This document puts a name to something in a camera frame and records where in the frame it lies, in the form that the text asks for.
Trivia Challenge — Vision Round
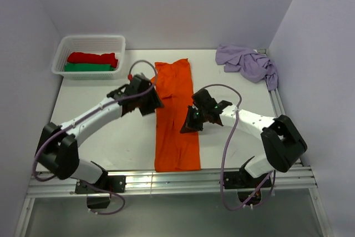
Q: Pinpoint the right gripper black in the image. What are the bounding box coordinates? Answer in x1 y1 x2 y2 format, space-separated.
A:
181 105 209 134

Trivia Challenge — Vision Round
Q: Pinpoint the orange t shirt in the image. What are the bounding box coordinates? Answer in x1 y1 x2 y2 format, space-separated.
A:
154 58 201 172

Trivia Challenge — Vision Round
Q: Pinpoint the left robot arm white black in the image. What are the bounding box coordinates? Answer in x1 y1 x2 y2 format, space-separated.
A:
32 87 164 192

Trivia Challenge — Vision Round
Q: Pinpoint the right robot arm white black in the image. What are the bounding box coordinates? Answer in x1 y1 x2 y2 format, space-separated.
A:
180 100 307 187

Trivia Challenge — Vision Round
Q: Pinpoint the white plastic basket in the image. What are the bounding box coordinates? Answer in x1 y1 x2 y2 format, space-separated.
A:
52 35 126 80

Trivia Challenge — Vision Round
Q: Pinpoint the red rolled t shirt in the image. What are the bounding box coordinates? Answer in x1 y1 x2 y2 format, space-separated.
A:
67 52 119 68

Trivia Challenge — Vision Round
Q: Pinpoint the lilac t shirt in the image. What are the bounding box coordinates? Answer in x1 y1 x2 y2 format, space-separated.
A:
215 44 278 91

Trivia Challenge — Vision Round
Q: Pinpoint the green rolled t shirt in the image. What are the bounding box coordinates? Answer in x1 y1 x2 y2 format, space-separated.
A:
64 63 115 72

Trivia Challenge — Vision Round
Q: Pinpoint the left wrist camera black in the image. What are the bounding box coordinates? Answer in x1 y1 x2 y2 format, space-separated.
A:
106 74 152 102

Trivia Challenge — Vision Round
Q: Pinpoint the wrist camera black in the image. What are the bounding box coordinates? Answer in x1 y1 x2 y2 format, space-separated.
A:
192 89 232 114
106 74 152 102

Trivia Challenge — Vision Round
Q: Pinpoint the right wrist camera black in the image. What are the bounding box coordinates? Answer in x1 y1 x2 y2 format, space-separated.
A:
192 89 232 114

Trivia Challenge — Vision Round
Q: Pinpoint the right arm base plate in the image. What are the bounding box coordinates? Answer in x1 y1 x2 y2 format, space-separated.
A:
220 170 272 190

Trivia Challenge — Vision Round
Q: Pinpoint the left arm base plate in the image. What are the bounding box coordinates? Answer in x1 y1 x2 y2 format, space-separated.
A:
75 175 126 194

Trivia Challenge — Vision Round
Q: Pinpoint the aluminium rail frame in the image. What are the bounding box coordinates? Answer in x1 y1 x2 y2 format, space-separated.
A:
13 49 333 237

